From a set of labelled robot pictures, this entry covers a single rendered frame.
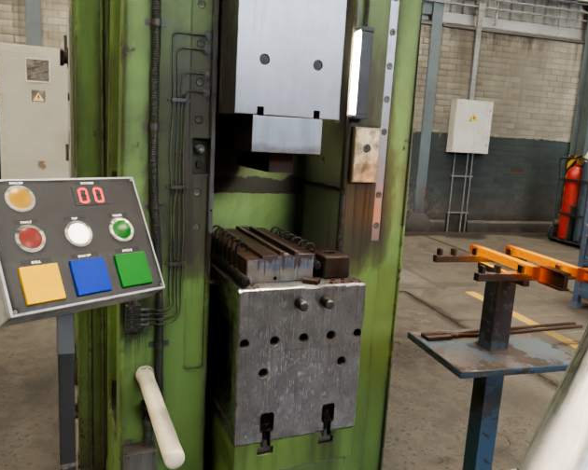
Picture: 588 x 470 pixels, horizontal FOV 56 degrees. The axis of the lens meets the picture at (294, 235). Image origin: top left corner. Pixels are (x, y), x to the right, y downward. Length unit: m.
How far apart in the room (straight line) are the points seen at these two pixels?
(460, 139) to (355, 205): 6.77
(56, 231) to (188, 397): 0.74
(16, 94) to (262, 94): 5.52
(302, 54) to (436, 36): 7.04
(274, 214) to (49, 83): 5.03
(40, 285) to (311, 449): 0.94
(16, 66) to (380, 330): 5.61
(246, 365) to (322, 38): 0.89
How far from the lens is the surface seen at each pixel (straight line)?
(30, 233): 1.21
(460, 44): 8.70
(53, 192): 1.27
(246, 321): 1.49
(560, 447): 0.81
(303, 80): 1.52
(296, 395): 1.63
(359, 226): 1.79
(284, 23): 1.51
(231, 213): 1.97
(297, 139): 1.51
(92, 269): 1.23
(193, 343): 1.69
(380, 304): 1.91
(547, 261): 1.71
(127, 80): 1.54
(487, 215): 9.08
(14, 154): 6.87
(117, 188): 1.34
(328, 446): 1.77
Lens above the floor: 1.32
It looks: 10 degrees down
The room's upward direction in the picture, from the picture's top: 3 degrees clockwise
